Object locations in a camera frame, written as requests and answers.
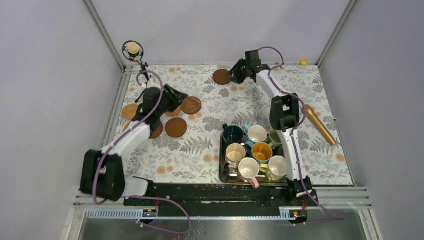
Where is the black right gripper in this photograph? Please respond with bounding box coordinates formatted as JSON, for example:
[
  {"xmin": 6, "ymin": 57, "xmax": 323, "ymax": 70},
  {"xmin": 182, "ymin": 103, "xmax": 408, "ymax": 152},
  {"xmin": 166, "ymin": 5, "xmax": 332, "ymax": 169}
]
[{"xmin": 224, "ymin": 58, "xmax": 250, "ymax": 85}]

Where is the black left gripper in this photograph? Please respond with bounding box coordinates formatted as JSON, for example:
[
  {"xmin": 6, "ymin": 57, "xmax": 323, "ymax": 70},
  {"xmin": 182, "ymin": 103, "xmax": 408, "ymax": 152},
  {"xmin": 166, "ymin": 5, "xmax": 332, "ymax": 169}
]
[{"xmin": 156, "ymin": 84, "xmax": 188, "ymax": 117}]

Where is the light brown coaster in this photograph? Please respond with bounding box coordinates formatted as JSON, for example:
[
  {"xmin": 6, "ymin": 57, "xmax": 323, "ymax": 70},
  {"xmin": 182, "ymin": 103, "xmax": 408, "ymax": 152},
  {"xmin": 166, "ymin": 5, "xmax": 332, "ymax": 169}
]
[{"xmin": 165, "ymin": 106, "xmax": 182, "ymax": 118}]

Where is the scratched dark brown coaster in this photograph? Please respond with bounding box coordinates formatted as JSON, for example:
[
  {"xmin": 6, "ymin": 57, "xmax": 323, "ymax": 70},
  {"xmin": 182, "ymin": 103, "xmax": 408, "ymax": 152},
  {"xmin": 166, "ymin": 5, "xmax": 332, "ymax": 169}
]
[{"xmin": 181, "ymin": 96, "xmax": 202, "ymax": 115}]

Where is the reddish brown coaster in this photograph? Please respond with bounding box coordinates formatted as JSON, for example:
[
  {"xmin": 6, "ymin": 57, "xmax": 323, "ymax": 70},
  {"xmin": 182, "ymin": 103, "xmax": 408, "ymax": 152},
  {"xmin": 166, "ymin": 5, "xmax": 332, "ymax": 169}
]
[{"xmin": 165, "ymin": 117, "xmax": 188, "ymax": 138}]

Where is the light wooden coaster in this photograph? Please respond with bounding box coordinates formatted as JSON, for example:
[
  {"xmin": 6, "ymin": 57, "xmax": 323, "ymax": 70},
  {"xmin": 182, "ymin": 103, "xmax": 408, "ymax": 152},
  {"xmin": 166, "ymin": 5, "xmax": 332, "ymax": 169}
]
[{"xmin": 149, "ymin": 121, "xmax": 164, "ymax": 139}]

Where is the orange brown coaster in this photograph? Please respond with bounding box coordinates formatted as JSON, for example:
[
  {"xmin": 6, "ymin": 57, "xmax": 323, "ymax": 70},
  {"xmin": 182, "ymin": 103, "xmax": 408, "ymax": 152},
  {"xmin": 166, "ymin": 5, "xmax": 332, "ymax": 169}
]
[{"xmin": 121, "ymin": 103, "xmax": 139, "ymax": 121}]

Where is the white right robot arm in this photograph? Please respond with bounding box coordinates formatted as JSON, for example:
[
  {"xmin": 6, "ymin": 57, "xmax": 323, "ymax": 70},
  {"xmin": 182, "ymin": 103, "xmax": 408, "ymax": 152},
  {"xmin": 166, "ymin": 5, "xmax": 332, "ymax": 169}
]
[{"xmin": 227, "ymin": 49, "xmax": 314, "ymax": 206}]

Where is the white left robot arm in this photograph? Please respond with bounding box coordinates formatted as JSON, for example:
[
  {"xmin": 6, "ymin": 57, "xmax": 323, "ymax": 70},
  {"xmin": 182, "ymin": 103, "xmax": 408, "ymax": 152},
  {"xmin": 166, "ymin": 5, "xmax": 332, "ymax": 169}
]
[{"xmin": 79, "ymin": 84, "xmax": 188, "ymax": 206}]

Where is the dark green mug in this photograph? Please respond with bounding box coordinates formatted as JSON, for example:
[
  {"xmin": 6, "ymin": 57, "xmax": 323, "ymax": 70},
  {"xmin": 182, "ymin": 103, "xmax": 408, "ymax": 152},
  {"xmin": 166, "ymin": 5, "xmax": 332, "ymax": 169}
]
[{"xmin": 222, "ymin": 124, "xmax": 244, "ymax": 145}]

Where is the light blue mug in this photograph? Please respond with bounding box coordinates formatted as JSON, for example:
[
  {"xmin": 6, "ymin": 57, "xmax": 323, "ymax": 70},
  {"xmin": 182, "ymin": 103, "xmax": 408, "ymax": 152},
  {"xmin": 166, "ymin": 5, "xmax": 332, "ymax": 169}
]
[{"xmin": 242, "ymin": 124, "xmax": 268, "ymax": 147}]

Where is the studio microphone on stand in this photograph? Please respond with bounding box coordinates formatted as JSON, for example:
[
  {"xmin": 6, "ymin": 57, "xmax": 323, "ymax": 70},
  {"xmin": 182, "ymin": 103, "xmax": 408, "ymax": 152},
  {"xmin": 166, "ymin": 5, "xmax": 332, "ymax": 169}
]
[{"xmin": 121, "ymin": 40, "xmax": 144, "ymax": 63}]

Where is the light green mug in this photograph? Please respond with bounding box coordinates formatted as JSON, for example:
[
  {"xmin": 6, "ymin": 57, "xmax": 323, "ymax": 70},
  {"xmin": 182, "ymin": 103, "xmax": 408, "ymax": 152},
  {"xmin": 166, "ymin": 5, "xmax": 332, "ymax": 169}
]
[{"xmin": 266, "ymin": 129, "xmax": 282, "ymax": 149}]

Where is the gold microphone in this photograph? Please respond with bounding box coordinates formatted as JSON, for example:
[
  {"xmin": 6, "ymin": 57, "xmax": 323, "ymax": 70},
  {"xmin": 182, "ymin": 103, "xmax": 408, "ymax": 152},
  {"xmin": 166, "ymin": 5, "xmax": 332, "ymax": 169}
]
[{"xmin": 304, "ymin": 104, "xmax": 337, "ymax": 146}]

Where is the blue mug yellow inside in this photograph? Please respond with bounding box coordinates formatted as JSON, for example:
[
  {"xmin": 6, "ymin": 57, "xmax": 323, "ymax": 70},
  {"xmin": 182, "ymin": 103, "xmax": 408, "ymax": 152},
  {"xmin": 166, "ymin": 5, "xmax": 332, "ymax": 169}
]
[{"xmin": 244, "ymin": 140, "xmax": 273, "ymax": 164}]

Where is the pink mug white inside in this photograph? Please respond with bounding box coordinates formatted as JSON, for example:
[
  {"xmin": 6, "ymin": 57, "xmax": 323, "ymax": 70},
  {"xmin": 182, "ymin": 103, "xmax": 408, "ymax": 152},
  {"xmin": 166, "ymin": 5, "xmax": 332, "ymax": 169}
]
[{"xmin": 238, "ymin": 157, "xmax": 260, "ymax": 189}]

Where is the metal tray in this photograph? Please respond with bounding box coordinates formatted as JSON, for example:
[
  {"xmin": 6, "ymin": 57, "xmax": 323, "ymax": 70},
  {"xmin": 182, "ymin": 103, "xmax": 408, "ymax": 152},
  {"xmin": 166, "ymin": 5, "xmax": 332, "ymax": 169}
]
[{"xmin": 218, "ymin": 133, "xmax": 287, "ymax": 187}]

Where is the green mug white inside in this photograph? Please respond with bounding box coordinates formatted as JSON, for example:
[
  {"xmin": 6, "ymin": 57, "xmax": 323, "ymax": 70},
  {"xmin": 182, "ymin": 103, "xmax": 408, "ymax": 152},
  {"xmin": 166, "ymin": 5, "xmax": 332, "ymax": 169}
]
[{"xmin": 259, "ymin": 155, "xmax": 288, "ymax": 182}]

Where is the cream mug black handle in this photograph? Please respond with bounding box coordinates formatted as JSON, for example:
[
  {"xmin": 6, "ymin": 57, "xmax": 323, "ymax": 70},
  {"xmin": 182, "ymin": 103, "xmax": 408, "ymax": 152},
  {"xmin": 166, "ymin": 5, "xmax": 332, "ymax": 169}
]
[{"xmin": 224, "ymin": 143, "xmax": 247, "ymax": 168}]

